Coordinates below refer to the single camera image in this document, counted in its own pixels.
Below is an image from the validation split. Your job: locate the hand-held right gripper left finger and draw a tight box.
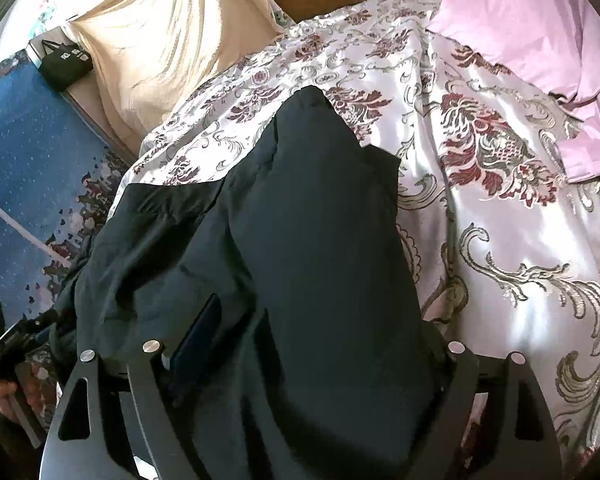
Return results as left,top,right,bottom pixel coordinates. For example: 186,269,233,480
39,293,224,480

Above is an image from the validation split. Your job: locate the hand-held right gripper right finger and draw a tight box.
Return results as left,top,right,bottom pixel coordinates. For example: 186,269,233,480
442,341,565,480

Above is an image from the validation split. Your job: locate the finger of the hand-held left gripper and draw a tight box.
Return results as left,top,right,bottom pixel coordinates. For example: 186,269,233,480
22,308,61,343

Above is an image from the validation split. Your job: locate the dark jacket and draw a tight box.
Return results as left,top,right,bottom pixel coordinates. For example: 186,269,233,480
49,85,462,480

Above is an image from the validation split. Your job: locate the person's left hand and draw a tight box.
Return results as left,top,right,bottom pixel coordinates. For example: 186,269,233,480
0,374,45,418

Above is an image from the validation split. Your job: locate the floral bedspread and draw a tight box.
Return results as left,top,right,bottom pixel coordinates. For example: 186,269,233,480
107,0,600,468

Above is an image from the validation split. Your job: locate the blue patterned carpet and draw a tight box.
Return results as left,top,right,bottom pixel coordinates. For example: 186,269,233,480
0,57,137,411

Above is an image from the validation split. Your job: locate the black bag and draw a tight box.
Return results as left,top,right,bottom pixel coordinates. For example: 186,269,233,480
36,40,94,93

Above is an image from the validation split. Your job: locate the beige curtain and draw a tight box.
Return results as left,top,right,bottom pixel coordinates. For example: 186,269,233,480
62,0,282,147

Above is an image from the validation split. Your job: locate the pink cloth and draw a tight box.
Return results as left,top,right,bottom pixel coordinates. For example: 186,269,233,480
385,0,600,184

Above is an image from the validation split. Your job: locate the white cable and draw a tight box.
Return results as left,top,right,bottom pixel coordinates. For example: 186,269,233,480
0,194,70,263

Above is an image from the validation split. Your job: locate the wall picture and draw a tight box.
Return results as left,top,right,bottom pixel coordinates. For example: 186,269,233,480
34,0,62,28

